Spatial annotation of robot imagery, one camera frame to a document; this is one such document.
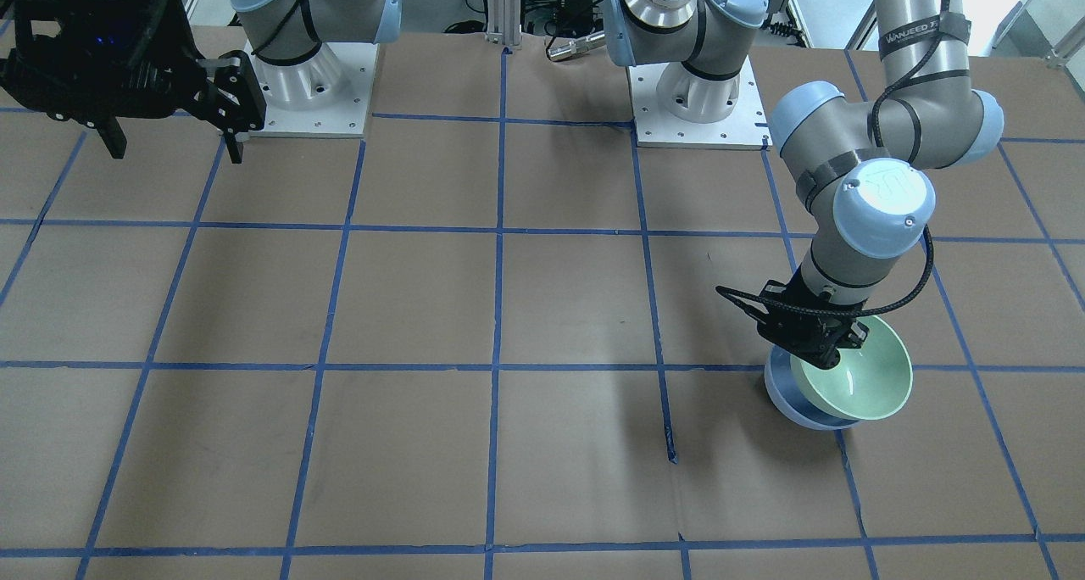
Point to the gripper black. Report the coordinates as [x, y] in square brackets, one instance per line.
[815, 323]
[222, 97]

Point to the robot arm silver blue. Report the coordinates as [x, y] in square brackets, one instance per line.
[859, 168]
[289, 32]

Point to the silver cylindrical connector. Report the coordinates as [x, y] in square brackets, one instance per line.
[576, 47]

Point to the blue bowl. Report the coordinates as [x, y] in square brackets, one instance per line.
[780, 384]

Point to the aluminium frame post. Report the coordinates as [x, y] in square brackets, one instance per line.
[504, 23]

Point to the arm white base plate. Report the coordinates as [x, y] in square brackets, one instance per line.
[703, 126]
[326, 97]

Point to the green bowl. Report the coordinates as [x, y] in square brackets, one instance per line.
[869, 383]

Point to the black equipment box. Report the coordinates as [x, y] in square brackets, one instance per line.
[574, 17]

